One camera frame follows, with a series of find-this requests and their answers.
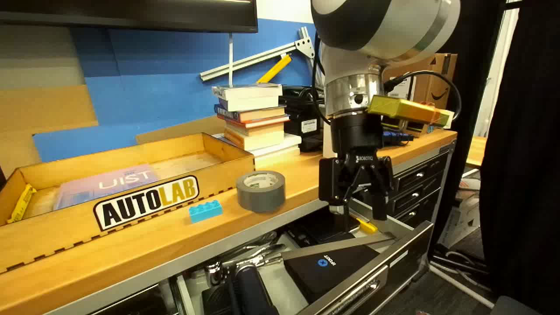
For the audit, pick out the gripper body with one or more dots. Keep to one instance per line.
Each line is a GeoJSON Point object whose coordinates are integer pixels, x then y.
{"type": "Point", "coordinates": [355, 133]}

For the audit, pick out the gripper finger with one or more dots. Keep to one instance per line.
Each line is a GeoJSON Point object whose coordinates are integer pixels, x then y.
{"type": "Point", "coordinates": [383, 183]}
{"type": "Point", "coordinates": [330, 181]}

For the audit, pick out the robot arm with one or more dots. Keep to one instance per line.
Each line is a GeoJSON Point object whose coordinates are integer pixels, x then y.
{"type": "Point", "coordinates": [385, 26]}

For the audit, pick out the black cabinet drawer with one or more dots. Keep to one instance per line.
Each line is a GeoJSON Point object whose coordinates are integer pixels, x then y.
{"type": "Point", "coordinates": [413, 208]}
{"type": "Point", "coordinates": [422, 168]}
{"type": "Point", "coordinates": [415, 190]}

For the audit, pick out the open metal drawer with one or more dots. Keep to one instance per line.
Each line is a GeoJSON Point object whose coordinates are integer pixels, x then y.
{"type": "Point", "coordinates": [350, 271]}

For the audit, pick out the black flat case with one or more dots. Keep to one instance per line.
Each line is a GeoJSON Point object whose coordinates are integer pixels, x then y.
{"type": "Point", "coordinates": [321, 227]}

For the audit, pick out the black equipment box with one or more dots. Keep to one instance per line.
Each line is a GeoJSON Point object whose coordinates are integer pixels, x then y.
{"type": "Point", "coordinates": [304, 124]}

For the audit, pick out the grey metal bar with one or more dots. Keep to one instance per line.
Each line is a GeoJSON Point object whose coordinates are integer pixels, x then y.
{"type": "Point", "coordinates": [341, 247]}

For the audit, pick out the white box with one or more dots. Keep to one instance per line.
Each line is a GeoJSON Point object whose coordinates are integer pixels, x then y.
{"type": "Point", "coordinates": [459, 221]}

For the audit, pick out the cardboard box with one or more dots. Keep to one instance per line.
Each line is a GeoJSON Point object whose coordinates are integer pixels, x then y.
{"type": "Point", "coordinates": [426, 83]}

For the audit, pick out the black box with blue dot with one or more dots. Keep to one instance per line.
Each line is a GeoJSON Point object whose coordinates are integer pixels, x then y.
{"type": "Point", "coordinates": [326, 269]}

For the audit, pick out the stack of books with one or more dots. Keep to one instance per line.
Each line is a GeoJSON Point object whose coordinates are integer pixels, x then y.
{"type": "Point", "coordinates": [253, 122]}

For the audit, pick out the wooden table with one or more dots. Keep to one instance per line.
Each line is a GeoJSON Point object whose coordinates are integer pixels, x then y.
{"type": "Point", "coordinates": [476, 151]}

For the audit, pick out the yellow spirit level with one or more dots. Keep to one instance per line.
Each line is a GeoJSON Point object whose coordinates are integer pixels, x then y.
{"type": "Point", "coordinates": [274, 69]}

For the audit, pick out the heap of metal tools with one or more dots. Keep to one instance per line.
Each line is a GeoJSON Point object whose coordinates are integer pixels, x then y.
{"type": "Point", "coordinates": [247, 258]}

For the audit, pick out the blue toy brick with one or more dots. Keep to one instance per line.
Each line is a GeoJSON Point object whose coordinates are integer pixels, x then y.
{"type": "Point", "coordinates": [205, 211]}

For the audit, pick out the black curtain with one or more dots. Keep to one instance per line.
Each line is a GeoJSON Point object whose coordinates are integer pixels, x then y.
{"type": "Point", "coordinates": [523, 144]}

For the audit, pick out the wooden tray with logo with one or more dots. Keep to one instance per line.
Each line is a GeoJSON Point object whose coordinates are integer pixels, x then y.
{"type": "Point", "coordinates": [131, 205]}

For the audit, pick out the purple booklet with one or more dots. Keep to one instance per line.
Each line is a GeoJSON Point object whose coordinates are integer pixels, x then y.
{"type": "Point", "coordinates": [105, 186]}

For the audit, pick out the yellow packet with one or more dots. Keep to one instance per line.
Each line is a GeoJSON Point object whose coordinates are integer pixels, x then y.
{"type": "Point", "coordinates": [21, 203]}

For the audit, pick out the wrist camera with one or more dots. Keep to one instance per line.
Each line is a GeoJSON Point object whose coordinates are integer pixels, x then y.
{"type": "Point", "coordinates": [407, 109]}

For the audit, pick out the roll of grey duct tape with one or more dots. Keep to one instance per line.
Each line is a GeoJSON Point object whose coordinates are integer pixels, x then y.
{"type": "Point", "coordinates": [260, 197]}

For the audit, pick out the aluminium frame bar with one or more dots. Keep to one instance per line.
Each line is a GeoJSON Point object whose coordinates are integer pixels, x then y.
{"type": "Point", "coordinates": [258, 57]}

